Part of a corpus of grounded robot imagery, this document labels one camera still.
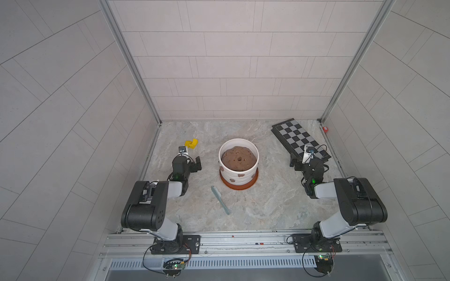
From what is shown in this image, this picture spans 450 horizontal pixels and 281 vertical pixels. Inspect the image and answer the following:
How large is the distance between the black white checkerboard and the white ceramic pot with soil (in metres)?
0.26

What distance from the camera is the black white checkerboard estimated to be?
99 centimetres

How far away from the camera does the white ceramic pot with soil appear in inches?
31.0
